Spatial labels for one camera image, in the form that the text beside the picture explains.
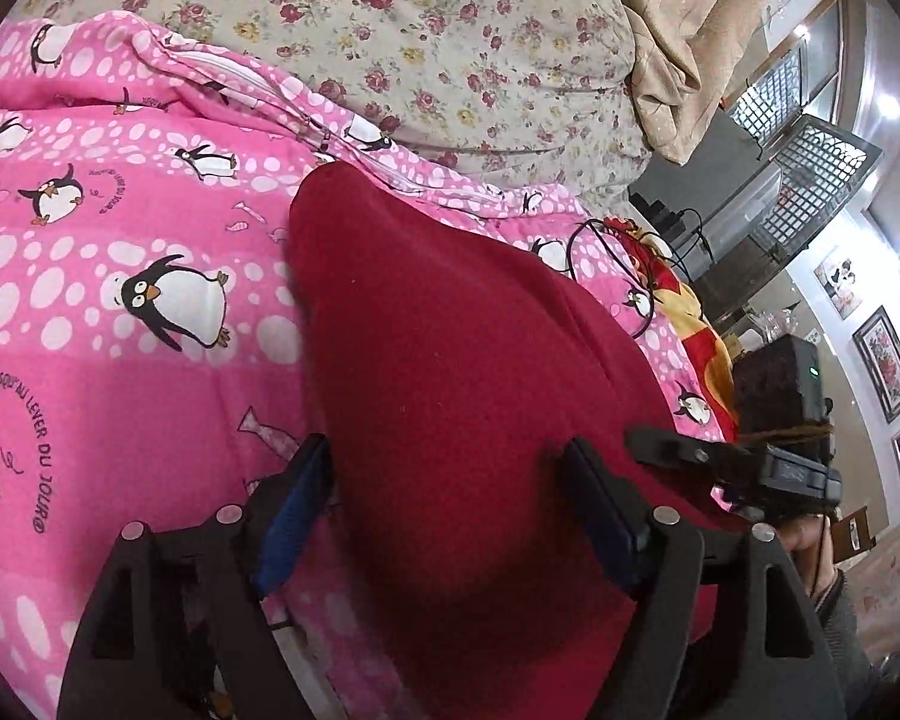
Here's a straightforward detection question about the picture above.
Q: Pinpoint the floral print quilt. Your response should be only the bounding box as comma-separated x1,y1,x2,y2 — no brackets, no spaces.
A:
15,0,653,200

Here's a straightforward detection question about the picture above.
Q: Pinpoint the red shirt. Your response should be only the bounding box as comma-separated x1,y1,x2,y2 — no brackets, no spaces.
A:
289,161,743,720

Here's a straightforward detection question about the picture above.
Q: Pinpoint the person's right hand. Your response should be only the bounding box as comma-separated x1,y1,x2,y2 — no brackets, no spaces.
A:
780,514,833,582

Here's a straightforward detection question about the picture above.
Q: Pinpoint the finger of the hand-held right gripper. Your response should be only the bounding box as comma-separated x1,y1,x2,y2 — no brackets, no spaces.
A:
626,426,766,488

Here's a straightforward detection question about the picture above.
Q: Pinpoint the black cable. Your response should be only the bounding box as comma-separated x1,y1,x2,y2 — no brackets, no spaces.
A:
566,210,713,338

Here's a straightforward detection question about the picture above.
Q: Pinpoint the pale floral cushion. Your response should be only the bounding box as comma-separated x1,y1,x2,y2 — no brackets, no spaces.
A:
847,521,900,665

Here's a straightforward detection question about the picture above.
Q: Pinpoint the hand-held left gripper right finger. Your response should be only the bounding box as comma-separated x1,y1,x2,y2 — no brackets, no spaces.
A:
559,439,848,720

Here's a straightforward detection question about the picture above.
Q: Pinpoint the yellow red cartoon blanket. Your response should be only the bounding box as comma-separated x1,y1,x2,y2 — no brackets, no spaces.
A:
607,217,743,443

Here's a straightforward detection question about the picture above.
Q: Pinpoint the pink penguin print blanket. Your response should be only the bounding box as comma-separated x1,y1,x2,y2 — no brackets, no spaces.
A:
0,11,736,720

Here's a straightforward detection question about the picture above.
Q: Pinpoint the black box device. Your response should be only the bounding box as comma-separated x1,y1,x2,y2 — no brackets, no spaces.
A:
630,195,713,278

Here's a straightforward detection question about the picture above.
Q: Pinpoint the floral framed wall picture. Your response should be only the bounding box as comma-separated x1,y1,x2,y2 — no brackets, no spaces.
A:
851,306,900,423

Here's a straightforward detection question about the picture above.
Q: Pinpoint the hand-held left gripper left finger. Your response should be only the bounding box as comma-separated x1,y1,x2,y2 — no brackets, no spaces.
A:
56,431,338,720

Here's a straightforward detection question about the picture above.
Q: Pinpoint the small framed wall picture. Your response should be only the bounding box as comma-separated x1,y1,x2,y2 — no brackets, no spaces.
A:
814,247,863,320

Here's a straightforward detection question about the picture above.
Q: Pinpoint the person's right forearm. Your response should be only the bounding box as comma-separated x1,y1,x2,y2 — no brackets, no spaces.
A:
806,566,882,698

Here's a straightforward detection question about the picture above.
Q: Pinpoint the beige curtain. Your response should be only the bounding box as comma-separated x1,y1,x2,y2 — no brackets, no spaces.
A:
619,0,848,166

